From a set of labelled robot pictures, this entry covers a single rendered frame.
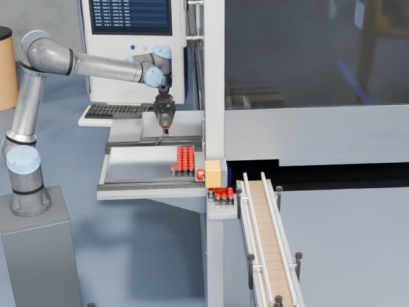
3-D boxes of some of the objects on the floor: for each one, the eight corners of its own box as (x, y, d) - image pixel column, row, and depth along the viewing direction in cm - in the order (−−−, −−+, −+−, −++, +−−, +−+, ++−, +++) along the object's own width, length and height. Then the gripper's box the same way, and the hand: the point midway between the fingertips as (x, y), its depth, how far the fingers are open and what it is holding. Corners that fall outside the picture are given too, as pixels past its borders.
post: (222, 354, 266) (223, -192, 167) (223, 365, 261) (225, -193, 162) (207, 355, 266) (200, -191, 167) (208, 366, 261) (201, -192, 161)
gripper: (150, 88, 243) (153, 135, 253) (175, 87, 243) (177, 134, 253) (151, 80, 250) (153, 126, 260) (175, 79, 251) (177, 125, 261)
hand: (165, 124), depth 259 cm, fingers closed, pressing on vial
